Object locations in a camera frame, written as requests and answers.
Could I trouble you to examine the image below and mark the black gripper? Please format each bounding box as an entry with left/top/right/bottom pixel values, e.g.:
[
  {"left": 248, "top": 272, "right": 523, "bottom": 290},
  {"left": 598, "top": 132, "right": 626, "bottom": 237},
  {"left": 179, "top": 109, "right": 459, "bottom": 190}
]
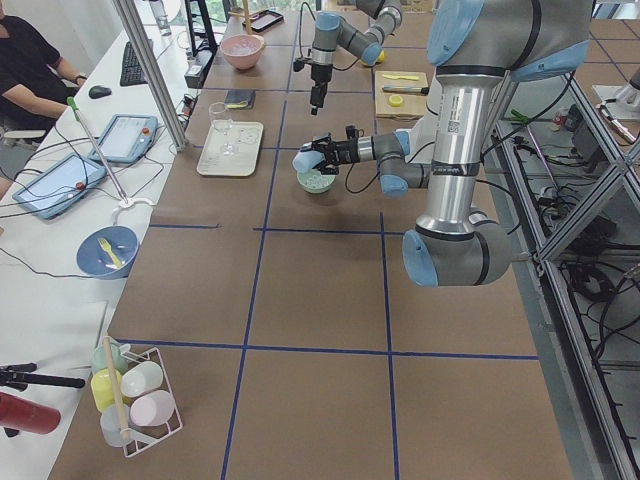
[
  {"left": 293, "top": 49, "right": 333, "bottom": 115},
  {"left": 299, "top": 125, "right": 361, "bottom": 175}
]

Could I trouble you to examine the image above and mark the light blue plastic cup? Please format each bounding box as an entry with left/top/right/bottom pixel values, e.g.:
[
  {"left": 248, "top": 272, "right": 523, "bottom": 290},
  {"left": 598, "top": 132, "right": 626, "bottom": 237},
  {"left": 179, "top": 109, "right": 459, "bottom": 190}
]
[{"left": 292, "top": 150, "right": 324, "bottom": 173}]

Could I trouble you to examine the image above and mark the light green bowl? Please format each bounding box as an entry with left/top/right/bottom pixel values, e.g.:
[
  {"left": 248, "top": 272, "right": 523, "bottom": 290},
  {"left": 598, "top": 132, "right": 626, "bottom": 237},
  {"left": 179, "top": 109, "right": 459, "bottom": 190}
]
[{"left": 297, "top": 169, "right": 336, "bottom": 194}]

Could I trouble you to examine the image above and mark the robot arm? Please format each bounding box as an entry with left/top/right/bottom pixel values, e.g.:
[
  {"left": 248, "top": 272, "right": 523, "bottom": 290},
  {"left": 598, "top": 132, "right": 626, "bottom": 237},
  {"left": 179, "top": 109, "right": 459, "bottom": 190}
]
[
  {"left": 293, "top": 0, "right": 403, "bottom": 115},
  {"left": 293, "top": 1, "right": 593, "bottom": 287}
]

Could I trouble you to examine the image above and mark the pink bowl of ice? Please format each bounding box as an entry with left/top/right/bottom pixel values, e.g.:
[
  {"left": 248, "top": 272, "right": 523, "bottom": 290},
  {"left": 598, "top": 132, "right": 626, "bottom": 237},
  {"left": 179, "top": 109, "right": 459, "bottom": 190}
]
[{"left": 220, "top": 34, "right": 266, "bottom": 70}]

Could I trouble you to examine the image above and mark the blue bowl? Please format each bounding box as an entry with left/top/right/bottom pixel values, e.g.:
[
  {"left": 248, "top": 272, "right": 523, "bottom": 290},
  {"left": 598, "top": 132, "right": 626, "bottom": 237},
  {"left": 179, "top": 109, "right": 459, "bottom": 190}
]
[{"left": 76, "top": 225, "right": 139, "bottom": 280}]

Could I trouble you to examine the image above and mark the yellow plastic knife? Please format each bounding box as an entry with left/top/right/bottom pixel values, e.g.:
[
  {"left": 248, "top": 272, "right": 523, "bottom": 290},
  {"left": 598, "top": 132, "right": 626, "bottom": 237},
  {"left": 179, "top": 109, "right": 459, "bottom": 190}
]
[{"left": 382, "top": 73, "right": 420, "bottom": 81}]

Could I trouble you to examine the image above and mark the lemon half slice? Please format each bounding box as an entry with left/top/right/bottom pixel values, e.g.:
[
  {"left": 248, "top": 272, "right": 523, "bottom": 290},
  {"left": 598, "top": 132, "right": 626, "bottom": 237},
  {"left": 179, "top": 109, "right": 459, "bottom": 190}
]
[{"left": 388, "top": 94, "right": 404, "bottom": 108}]

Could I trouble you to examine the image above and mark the wooden cutting board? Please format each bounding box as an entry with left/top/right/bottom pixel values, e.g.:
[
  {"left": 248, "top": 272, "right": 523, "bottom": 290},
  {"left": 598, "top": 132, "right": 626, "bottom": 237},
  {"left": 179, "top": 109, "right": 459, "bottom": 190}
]
[{"left": 374, "top": 71, "right": 429, "bottom": 118}]

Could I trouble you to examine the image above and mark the cream bear tray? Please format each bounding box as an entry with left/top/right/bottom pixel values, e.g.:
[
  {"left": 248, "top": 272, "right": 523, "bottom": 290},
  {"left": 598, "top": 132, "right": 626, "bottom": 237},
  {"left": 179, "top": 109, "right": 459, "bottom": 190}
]
[{"left": 196, "top": 121, "right": 264, "bottom": 177}]

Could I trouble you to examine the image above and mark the wooden mug tree stand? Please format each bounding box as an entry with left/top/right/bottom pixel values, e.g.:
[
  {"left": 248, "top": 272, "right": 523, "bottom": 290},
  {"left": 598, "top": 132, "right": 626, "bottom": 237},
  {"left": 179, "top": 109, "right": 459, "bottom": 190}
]
[{"left": 228, "top": 0, "right": 254, "bottom": 35}]

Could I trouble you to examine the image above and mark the clear wine glass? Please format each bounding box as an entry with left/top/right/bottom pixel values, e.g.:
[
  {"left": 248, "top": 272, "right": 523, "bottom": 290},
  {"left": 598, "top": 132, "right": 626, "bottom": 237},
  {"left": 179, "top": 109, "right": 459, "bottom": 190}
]
[{"left": 208, "top": 102, "right": 235, "bottom": 156}]

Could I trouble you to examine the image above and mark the black keyboard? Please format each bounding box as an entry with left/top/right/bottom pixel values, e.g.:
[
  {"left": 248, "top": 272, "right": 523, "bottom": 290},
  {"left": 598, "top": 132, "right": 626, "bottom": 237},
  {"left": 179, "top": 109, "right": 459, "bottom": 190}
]
[{"left": 119, "top": 41, "right": 147, "bottom": 87}]

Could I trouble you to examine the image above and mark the far teach pendant tablet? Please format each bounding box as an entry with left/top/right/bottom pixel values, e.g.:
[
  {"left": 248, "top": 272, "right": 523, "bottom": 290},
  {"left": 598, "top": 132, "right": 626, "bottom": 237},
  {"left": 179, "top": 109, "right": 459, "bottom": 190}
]
[{"left": 97, "top": 114, "right": 159, "bottom": 165}]

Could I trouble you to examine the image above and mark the teach pendant tablet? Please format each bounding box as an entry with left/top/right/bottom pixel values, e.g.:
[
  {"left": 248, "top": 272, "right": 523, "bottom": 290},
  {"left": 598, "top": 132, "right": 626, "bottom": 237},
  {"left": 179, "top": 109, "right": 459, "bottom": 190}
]
[
  {"left": 97, "top": 114, "right": 159, "bottom": 165},
  {"left": 12, "top": 154, "right": 107, "bottom": 220}
]

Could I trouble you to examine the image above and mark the black computer mouse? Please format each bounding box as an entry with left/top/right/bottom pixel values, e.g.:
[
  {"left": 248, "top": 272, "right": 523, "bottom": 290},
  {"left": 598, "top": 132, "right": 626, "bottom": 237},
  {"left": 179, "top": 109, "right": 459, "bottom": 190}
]
[{"left": 88, "top": 85, "right": 112, "bottom": 99}]

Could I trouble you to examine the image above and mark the yellow plastic fork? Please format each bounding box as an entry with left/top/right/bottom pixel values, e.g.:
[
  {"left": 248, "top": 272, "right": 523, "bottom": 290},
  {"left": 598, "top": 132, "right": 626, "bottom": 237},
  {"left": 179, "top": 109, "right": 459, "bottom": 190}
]
[{"left": 98, "top": 237, "right": 124, "bottom": 269}]

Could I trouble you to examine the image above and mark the green tipped metal rod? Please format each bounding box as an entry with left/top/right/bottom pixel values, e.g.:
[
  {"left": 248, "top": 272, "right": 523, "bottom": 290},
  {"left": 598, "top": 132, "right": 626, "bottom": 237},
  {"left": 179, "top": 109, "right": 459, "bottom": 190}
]
[{"left": 67, "top": 97, "right": 155, "bottom": 225}]

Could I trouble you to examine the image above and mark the near teach pendant tablet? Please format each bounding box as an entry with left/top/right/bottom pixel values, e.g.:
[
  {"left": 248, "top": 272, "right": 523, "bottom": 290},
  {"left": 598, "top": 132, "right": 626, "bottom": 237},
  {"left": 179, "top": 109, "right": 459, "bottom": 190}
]
[{"left": 12, "top": 154, "right": 107, "bottom": 220}]

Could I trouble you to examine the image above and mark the seated person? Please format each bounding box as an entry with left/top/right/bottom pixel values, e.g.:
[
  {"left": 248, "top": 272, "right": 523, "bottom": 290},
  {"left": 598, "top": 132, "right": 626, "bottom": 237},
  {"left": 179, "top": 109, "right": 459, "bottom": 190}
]
[{"left": 1, "top": 13, "right": 87, "bottom": 132}]

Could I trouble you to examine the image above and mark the black tripod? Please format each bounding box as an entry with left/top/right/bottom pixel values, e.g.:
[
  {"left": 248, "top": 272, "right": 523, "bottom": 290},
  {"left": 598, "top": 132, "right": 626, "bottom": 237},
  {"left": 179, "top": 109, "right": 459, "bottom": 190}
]
[{"left": 1, "top": 363, "right": 86, "bottom": 391}]

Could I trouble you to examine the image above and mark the red bottle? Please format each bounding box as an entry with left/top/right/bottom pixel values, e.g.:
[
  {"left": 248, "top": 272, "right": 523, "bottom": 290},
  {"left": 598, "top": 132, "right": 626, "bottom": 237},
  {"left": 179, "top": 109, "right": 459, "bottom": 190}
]
[{"left": 1, "top": 393, "right": 61, "bottom": 437}]

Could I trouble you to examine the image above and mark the metal handled knife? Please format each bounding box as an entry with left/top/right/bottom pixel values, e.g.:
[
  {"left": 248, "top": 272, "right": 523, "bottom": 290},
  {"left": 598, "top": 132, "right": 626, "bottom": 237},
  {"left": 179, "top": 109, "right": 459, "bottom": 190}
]
[{"left": 382, "top": 85, "right": 430, "bottom": 96}]

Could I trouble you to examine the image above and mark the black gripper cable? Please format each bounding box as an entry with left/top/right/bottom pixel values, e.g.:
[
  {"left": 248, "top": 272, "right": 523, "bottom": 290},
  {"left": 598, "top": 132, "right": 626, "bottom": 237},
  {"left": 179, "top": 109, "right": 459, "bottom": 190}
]
[{"left": 297, "top": 1, "right": 361, "bottom": 71}]

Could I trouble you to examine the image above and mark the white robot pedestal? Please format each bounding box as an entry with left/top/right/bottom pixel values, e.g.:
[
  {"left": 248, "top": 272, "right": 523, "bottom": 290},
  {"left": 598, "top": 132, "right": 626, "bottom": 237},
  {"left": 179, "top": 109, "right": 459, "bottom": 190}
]
[{"left": 405, "top": 74, "right": 442, "bottom": 164}]

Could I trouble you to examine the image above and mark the aluminium frame post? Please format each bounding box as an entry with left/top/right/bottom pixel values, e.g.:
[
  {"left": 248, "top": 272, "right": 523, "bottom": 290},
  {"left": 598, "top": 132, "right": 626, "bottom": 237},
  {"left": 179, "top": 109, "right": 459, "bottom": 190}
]
[{"left": 112, "top": 0, "right": 187, "bottom": 152}]

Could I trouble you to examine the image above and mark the white wire cup rack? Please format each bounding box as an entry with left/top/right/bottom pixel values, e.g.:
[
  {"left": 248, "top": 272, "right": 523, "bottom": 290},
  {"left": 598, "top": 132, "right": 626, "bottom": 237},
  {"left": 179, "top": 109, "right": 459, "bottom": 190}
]
[{"left": 100, "top": 336, "right": 183, "bottom": 459}]

